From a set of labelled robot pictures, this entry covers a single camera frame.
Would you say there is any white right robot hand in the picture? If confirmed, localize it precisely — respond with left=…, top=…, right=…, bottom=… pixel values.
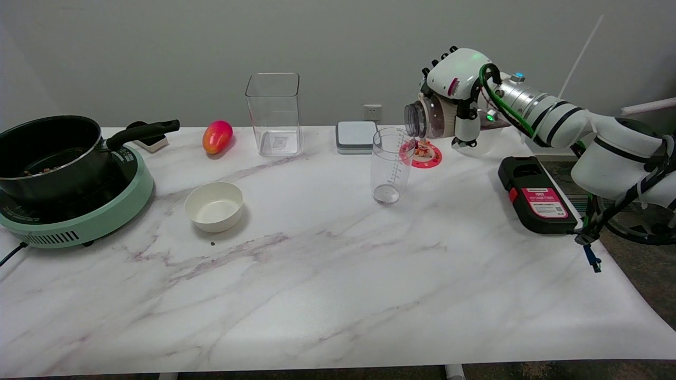
left=417, top=46, right=502, bottom=149

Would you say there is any clear bottle with beige sleeve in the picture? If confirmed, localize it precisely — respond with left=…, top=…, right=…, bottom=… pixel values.
left=405, top=94, right=460, bottom=140

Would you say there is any clear tall measuring cup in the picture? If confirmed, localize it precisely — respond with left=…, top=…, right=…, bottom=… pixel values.
left=370, top=128, right=417, bottom=205

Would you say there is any pink round coaster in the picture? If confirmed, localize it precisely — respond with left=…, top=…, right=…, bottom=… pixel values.
left=399, top=138, right=442, bottom=169

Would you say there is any white grey kitchen scale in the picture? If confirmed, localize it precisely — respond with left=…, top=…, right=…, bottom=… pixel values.
left=335, top=121, right=379, bottom=155

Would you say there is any black case with pink label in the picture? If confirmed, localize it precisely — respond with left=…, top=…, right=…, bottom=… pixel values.
left=498, top=156, right=585, bottom=235

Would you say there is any clear square plastic container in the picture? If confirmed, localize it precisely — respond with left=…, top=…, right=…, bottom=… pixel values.
left=245, top=73, right=303, bottom=157

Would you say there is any white padded bar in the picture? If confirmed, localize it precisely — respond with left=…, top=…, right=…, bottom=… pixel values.
left=621, top=98, right=676, bottom=117

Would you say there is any red yellow mango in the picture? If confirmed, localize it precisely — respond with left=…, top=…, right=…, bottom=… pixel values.
left=202, top=120, right=234, bottom=155

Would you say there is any white round bowl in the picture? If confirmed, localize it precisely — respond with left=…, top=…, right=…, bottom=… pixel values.
left=184, top=182, right=244, bottom=233

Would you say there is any black and white small device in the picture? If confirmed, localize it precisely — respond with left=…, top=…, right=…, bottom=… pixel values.
left=126, top=121, right=170, bottom=154

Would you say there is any green induction cooker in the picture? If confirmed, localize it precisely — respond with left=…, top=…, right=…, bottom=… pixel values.
left=0, top=144, right=155, bottom=249

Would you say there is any black pot with handle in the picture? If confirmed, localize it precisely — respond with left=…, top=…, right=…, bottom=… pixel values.
left=0, top=115, right=180, bottom=204

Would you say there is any black cooker power cord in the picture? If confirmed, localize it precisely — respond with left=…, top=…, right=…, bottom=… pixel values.
left=0, top=242, right=27, bottom=267

